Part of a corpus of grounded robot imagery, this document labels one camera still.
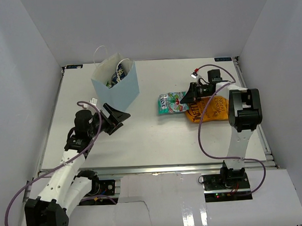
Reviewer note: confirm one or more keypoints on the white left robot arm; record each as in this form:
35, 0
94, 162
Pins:
68, 185

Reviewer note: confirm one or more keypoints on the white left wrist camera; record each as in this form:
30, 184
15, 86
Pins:
93, 101

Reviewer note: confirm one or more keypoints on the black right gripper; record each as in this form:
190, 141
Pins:
192, 94

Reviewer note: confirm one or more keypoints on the white front cover sheet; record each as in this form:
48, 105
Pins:
178, 200

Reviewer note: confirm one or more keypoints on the teal Fox's mint candy bag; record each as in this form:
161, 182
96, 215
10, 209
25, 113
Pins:
170, 103

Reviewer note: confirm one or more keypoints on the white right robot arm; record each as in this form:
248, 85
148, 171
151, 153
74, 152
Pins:
244, 115

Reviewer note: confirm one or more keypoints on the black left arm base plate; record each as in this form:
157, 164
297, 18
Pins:
106, 187

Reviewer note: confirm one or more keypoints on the aluminium front frame rail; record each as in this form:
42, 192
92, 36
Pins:
157, 169

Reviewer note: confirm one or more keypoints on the orange Kettle chips bag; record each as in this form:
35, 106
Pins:
217, 110

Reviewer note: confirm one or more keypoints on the light blue paper bag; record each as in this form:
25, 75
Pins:
121, 95

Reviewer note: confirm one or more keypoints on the blue Kettle chips bag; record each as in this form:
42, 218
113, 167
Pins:
118, 75

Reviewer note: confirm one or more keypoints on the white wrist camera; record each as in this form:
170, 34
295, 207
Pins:
196, 75
93, 101

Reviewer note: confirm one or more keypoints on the green Fox's candy bag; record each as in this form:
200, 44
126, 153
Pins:
109, 85

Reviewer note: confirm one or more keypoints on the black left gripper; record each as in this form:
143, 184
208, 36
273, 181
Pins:
117, 116

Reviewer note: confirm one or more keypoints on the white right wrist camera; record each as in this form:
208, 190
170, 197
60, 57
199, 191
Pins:
196, 75

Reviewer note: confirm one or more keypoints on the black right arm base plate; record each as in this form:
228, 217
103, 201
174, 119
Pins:
215, 182

